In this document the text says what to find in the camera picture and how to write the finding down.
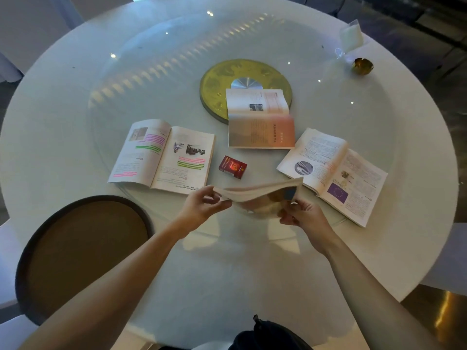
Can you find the open textbook with highlighted lines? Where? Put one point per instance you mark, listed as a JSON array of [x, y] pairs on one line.
[[162, 156]]

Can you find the black bag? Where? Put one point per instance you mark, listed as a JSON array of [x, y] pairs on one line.
[[270, 337]]

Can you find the gold round turntable base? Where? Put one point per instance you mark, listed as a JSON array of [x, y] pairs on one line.
[[219, 81]]

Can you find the small gold bowl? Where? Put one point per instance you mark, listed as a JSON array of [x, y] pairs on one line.
[[362, 65]]

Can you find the clear plastic sign holder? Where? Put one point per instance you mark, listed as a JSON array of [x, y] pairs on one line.
[[351, 36]]

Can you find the person's left forearm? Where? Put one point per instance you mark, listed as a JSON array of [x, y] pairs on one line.
[[105, 295]]

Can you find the person's right hand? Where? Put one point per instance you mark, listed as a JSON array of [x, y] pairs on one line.
[[310, 222]]

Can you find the person's right thumb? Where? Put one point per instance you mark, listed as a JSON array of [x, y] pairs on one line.
[[297, 204]]

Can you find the open textbook with blue flag picture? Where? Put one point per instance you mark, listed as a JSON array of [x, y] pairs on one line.
[[334, 174]]

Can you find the person's right forearm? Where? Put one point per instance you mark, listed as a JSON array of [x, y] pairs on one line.
[[379, 302]]

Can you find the small red box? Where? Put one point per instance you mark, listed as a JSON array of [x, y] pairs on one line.
[[232, 166]]

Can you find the person's left thumb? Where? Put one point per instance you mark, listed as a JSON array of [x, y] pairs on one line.
[[220, 203]]

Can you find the round glass turntable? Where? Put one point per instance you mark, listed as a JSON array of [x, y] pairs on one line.
[[237, 116]]

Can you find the brown round chair seat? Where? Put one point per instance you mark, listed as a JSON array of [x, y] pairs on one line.
[[82, 255]]

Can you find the thin beige paperback book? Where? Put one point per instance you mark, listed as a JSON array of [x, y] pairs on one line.
[[261, 196]]

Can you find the open book with orange page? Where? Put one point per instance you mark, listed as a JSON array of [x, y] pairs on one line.
[[259, 120]]

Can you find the person's left hand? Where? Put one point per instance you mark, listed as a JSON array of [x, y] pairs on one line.
[[197, 211]]

